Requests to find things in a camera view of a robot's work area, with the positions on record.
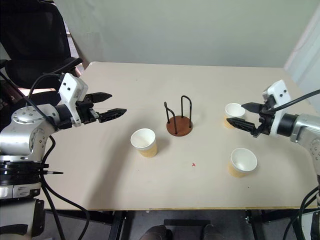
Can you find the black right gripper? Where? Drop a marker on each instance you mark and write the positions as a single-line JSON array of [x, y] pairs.
[[264, 119]]

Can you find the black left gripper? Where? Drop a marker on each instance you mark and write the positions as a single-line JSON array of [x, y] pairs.
[[84, 112]]

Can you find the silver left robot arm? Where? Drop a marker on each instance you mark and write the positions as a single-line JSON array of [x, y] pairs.
[[20, 136]]

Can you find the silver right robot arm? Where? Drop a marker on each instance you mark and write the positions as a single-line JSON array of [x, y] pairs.
[[303, 130]]

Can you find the yellow paper cup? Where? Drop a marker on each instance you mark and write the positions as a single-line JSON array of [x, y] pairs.
[[233, 111], [242, 162], [144, 143]]

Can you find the black office chair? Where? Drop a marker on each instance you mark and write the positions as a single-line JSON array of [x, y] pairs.
[[32, 42]]

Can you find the dark rounded left foot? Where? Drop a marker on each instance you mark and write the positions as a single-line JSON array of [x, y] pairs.
[[156, 233]]

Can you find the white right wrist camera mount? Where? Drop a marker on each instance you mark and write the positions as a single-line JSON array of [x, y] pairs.
[[277, 98]]

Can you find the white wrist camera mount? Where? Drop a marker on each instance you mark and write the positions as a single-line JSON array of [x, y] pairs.
[[72, 88], [277, 98]]

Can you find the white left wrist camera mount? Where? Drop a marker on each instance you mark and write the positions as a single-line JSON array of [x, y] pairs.
[[72, 88]]

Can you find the black table frame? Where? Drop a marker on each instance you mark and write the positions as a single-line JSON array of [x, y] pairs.
[[175, 220]]

